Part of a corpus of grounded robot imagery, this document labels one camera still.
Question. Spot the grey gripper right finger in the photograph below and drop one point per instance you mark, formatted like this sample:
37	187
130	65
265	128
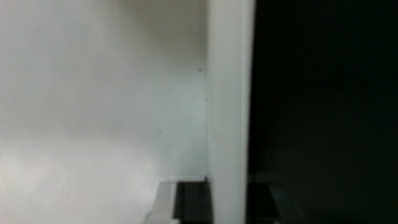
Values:
270	208

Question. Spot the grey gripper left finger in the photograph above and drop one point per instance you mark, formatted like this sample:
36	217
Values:
183	202

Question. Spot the white square table top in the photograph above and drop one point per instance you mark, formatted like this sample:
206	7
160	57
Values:
123	108

